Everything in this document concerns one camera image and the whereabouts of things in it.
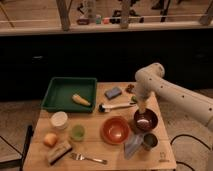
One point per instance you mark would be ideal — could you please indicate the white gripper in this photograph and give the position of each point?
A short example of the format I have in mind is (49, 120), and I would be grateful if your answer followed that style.
(142, 105)

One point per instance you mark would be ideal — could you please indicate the white handled dish brush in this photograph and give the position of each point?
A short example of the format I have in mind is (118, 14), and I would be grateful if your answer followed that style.
(105, 108)

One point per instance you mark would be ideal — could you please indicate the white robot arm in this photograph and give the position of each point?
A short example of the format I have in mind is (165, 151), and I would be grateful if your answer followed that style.
(151, 79)

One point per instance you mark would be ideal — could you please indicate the small metal cup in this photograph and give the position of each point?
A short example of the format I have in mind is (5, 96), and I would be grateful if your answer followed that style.
(150, 141)

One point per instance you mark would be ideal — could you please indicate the green plastic cup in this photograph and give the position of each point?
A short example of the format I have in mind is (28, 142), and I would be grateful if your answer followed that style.
(77, 133)

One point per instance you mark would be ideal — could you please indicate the green chili pepper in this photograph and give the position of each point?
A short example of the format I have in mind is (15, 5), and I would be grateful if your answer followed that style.
(134, 99)

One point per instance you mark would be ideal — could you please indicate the dark purple bowl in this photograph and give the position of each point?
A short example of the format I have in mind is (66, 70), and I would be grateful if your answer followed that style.
(146, 121)

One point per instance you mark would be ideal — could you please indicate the blue sponge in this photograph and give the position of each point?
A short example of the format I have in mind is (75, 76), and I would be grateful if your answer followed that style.
(112, 93)

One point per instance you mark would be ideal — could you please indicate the orange plastic bowl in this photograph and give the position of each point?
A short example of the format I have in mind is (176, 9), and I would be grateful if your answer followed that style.
(115, 130)

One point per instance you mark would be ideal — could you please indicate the grey folded cloth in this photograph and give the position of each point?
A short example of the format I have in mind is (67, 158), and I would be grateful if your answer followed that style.
(132, 145)

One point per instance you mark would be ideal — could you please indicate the yellow corn cob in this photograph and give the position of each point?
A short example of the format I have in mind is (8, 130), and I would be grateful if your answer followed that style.
(79, 100)

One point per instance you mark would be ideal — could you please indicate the green plastic tray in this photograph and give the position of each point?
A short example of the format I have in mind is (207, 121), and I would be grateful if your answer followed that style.
(60, 90)

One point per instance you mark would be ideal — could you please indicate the white small bowl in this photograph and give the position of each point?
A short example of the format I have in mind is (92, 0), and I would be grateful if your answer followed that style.
(59, 120)

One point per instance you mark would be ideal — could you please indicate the silver metal fork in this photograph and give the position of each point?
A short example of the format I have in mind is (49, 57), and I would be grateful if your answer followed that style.
(80, 157)

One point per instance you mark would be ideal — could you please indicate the orange fruit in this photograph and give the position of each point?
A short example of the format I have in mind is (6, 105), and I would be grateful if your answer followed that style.
(50, 139)

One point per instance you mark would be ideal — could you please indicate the wooden block eraser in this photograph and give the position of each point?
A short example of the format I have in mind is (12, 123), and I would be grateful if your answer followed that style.
(58, 151)

